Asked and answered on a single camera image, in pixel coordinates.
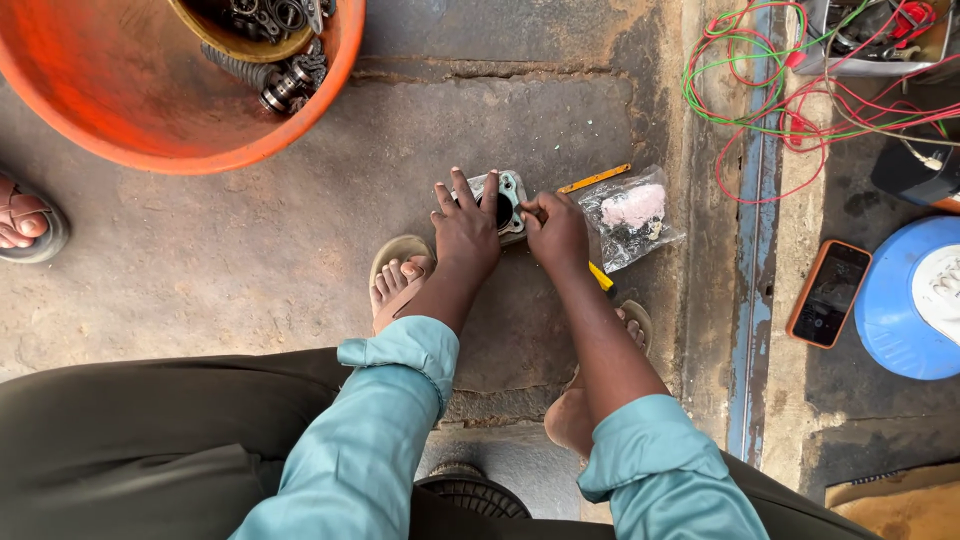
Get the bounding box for person's right hand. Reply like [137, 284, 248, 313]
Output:
[519, 190, 591, 276]

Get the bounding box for black box device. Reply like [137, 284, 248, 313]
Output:
[870, 123, 960, 216]

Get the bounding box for yellow utility knife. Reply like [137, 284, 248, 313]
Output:
[557, 162, 633, 195]

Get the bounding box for red wires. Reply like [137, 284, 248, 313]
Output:
[686, 0, 960, 206]

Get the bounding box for yellow-handled screwdriver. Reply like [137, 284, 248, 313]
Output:
[587, 260, 618, 297]

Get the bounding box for yellow bowl of engine parts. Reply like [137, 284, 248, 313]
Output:
[166, 0, 339, 65]

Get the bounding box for clear plastic bag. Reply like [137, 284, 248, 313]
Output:
[576, 164, 686, 276]

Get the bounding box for person's teal shirt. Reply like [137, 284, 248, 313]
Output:
[228, 315, 774, 540]

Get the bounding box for black ribbed hose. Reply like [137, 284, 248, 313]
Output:
[199, 42, 280, 93]

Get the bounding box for person's right foot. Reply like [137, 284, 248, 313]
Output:
[543, 307, 648, 459]

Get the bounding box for black rubber tyre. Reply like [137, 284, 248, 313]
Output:
[414, 461, 533, 521]

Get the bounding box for phone with orange case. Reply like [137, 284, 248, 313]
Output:
[785, 239, 874, 351]

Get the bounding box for tan right sandal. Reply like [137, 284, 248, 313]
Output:
[615, 298, 654, 355]

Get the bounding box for tan left sandal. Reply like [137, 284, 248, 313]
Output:
[367, 233, 438, 336]

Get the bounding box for orange plastic basin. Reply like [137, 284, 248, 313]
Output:
[0, 0, 367, 177]

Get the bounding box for white cloth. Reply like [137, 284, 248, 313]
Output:
[910, 243, 960, 348]

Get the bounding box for metal timing chain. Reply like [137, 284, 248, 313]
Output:
[288, 37, 332, 90]

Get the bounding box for person's left foot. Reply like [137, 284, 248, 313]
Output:
[369, 255, 438, 336]

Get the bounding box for green wires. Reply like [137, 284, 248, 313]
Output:
[680, 0, 960, 142]

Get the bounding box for pink cloth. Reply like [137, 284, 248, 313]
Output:
[600, 183, 668, 231]

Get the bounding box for metal engine cylinder block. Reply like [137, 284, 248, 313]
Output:
[450, 169, 531, 247]

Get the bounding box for metal camshaft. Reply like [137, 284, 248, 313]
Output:
[258, 58, 316, 116]

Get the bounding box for person's left hand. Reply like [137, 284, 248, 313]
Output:
[430, 166, 503, 283]

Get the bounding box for tan sandal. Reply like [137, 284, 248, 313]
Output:
[615, 298, 654, 355]
[367, 233, 438, 336]

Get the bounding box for person's olive trousers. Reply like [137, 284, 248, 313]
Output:
[0, 346, 886, 540]

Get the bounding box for metal tray of tools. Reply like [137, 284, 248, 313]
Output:
[793, 0, 960, 79]

